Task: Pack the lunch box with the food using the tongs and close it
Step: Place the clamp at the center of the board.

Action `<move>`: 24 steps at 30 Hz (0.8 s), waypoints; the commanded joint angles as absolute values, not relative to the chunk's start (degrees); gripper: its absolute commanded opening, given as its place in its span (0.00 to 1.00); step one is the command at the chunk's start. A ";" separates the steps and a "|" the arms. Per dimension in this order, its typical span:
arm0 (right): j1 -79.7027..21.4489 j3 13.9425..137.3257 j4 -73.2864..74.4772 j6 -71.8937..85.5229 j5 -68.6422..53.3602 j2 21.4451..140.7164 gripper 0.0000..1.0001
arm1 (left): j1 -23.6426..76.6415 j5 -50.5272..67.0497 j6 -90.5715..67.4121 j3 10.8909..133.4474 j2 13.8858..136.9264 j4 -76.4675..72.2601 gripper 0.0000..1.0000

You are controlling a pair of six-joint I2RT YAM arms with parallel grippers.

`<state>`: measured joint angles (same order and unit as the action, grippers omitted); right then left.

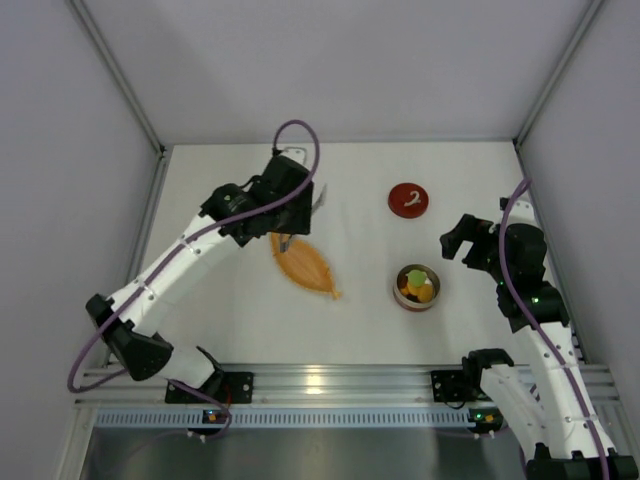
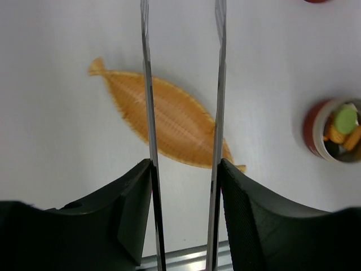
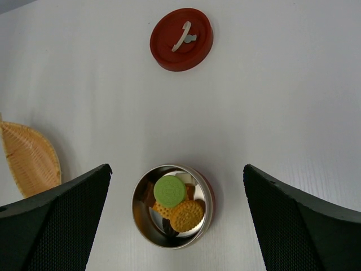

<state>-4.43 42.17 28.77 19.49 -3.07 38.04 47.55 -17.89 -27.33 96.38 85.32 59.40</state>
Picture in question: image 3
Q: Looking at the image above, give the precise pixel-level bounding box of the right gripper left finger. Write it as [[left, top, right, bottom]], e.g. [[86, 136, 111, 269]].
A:
[[1, 164, 112, 270]]

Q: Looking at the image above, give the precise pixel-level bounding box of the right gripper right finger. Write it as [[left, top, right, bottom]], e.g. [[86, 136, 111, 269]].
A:
[[243, 164, 360, 270]]

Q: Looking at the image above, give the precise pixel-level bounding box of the tan round sandwich cookie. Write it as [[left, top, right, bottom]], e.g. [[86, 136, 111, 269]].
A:
[[152, 202, 175, 220]]

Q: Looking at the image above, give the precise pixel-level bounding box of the dark chocolate cookie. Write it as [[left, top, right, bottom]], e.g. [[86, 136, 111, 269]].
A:
[[162, 218, 179, 238]]

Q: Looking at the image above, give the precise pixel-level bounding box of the green macaron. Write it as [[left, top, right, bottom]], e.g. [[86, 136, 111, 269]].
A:
[[153, 176, 187, 208]]

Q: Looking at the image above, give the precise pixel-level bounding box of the red round lid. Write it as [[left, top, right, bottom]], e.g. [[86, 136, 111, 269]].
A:
[[149, 8, 214, 72]]

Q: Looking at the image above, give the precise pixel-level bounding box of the round steel lunch box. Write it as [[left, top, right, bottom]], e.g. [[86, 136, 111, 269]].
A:
[[131, 164, 215, 250]]

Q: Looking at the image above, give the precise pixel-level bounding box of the woven fish-shaped basket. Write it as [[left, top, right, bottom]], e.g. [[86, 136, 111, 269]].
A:
[[1, 120, 61, 198]]

